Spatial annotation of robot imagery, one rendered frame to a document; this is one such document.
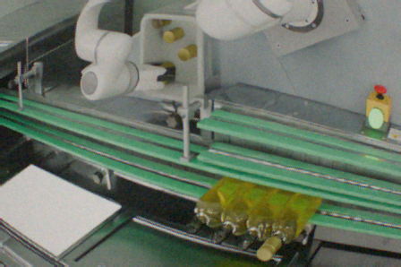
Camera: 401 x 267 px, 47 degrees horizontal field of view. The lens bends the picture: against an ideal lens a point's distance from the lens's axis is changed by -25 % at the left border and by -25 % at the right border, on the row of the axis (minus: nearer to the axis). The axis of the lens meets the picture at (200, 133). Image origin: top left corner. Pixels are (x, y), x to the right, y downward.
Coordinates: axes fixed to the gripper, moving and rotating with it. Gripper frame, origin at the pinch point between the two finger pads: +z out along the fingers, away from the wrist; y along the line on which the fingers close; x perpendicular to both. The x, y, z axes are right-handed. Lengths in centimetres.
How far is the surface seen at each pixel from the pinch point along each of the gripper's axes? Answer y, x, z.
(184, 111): 14.1, -4.9, -11.6
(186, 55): 4.9, 5.0, 1.7
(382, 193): 64, -11, -7
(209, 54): 10.0, 6.2, 2.8
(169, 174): 6.9, -22.6, -1.3
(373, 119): 56, 3, -2
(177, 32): 1.0, 10.3, 2.1
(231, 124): 23.2, -5.9, -8.4
